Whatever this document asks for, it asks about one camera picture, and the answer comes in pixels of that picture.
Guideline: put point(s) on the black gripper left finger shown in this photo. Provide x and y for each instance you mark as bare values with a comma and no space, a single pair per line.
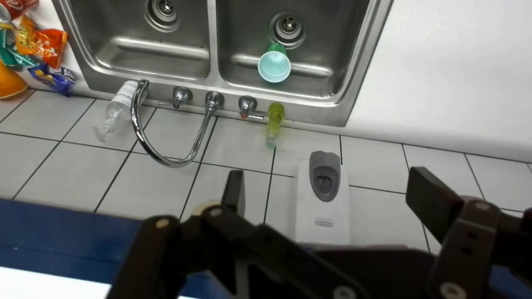
260,254

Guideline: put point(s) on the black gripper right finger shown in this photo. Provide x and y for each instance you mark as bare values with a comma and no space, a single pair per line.
471,242

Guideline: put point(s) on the stainless steel double sink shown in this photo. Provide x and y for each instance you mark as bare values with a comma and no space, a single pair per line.
214,49

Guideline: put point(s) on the red soda can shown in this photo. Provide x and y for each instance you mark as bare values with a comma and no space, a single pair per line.
17,6

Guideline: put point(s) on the chrome gooseneck faucet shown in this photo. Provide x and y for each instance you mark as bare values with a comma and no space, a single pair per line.
167,159

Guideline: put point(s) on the yellow-green dish soap bottle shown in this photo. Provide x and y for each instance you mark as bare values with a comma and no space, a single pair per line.
275,118

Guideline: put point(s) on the green plastic cup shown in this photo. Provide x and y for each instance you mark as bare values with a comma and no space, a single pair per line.
275,66

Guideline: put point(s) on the blue snack bag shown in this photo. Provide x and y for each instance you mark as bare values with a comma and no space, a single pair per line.
56,76

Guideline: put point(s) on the orange snack bag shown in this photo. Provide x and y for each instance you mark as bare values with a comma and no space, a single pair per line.
51,43

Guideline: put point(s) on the orange plastic cup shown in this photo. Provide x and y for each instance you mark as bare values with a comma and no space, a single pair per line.
11,83

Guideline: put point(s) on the green snack bag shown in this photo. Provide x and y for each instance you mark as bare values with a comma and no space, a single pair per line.
11,51

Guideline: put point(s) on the white wall soap dispenser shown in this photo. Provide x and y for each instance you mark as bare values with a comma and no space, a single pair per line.
325,209

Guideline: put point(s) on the blue wall cabinet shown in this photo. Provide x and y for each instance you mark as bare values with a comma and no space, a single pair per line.
61,237

